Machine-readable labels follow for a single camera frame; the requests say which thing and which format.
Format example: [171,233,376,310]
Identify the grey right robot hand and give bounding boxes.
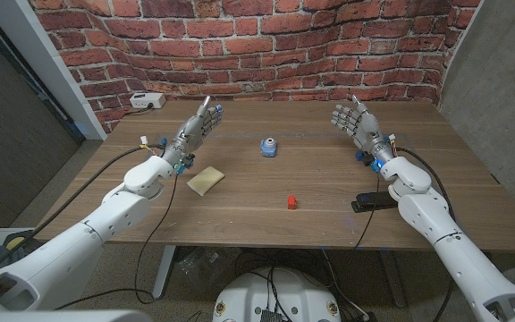
[330,94,397,165]

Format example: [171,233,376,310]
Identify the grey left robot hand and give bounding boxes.
[161,95,224,169]

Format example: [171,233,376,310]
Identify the black stapler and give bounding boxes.
[350,191,400,214]

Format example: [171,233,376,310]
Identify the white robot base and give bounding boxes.
[211,267,342,322]

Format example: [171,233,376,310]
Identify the yellow sponge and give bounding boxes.
[186,165,225,197]

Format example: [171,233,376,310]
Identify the blue tape dispenser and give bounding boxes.
[259,137,278,158]

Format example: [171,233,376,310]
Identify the white power strip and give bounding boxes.
[129,92,167,110]

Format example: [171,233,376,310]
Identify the red brick printed backdrop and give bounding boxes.
[27,0,482,135]

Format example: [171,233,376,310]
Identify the clear plastic bag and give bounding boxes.
[174,248,236,292]

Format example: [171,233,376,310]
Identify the grey table leg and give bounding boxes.
[378,250,407,309]
[152,244,178,300]

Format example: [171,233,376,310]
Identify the yellow and black floor pedal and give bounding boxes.
[0,230,39,252]

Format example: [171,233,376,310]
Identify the black power strip cable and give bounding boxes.
[125,103,154,116]

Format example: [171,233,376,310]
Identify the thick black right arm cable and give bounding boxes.
[394,147,458,322]

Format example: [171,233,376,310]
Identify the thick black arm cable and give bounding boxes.
[394,147,458,322]
[0,146,167,269]

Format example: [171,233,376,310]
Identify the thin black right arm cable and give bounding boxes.
[353,174,382,250]

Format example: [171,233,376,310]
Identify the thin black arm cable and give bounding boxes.
[54,173,181,310]
[353,174,382,250]

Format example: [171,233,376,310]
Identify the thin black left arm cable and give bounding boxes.
[54,173,181,310]

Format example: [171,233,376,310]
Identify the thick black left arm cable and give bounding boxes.
[0,146,167,269]

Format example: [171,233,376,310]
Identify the white cable under table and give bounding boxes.
[319,248,367,318]

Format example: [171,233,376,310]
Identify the white door frame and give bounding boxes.
[0,0,106,140]

